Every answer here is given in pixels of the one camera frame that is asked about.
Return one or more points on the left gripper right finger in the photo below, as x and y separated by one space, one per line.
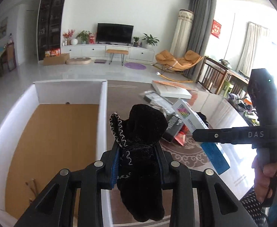
217 204

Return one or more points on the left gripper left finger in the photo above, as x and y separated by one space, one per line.
82 194

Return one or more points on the black knit cloth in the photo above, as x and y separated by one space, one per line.
139 173

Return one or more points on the right hand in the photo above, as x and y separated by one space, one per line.
262 178

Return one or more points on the white colourful keyboard box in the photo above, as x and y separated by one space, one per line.
193 122

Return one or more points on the white cardboard storage box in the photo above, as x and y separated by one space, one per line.
55 124

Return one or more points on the wooden dining chair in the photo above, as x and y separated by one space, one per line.
212 75

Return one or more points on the large white flat box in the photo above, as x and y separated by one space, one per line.
171 91

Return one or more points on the red window decoration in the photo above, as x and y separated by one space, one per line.
216 29

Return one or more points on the clear bagged tablet case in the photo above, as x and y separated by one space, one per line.
158 102

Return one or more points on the orange rocking lounge chair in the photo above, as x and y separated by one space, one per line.
169 62

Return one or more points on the cylindrical white air conditioner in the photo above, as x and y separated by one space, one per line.
182 33

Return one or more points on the grey curtain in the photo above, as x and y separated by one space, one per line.
203 18

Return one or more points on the beige oval floor cushion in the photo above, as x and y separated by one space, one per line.
78 61

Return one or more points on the brown cardboard box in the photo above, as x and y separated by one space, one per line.
56 60

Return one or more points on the purple round mat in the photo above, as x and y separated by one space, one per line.
135 66

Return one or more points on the green potted plant right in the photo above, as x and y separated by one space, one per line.
150 41

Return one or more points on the green potted plant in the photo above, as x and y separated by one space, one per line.
84 36
150 41

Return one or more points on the white tv cabinet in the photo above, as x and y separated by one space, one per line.
99 51

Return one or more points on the small wooden bench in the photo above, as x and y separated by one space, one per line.
122 53

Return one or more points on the red flowers white vase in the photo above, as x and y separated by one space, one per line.
68 37

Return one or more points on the green potted plant left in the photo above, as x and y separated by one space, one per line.
84 36

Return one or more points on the black flat television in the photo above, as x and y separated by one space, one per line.
114 33

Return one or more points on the dark glass display cabinet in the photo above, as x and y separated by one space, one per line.
49 26

